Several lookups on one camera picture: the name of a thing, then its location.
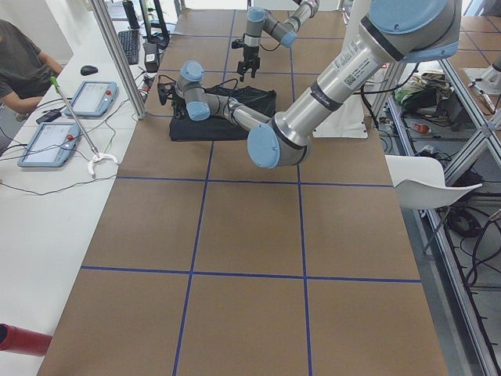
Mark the reacher grabber stick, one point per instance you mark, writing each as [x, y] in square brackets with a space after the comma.
[97, 155]

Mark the aluminium frame post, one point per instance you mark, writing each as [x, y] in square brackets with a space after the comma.
[116, 52]

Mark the teach pendant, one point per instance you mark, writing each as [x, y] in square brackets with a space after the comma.
[93, 98]
[51, 146]

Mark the black graphic t-shirt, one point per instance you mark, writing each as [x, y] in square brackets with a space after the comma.
[221, 114]

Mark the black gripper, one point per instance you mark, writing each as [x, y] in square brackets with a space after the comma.
[178, 107]
[249, 56]

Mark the far teach pendant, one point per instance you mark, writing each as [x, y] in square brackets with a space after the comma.
[93, 98]

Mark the red cylinder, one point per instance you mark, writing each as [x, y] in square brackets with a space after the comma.
[23, 341]

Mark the seated person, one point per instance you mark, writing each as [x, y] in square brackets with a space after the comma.
[26, 70]

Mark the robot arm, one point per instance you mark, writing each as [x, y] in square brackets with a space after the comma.
[390, 32]
[261, 20]

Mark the near teach pendant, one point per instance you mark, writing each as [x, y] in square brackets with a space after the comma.
[51, 146]

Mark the white plastic chair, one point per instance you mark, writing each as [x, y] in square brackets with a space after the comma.
[420, 183]

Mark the black computer mouse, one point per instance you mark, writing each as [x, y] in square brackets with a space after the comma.
[87, 70]

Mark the black keyboard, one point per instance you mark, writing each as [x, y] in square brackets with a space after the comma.
[129, 41]

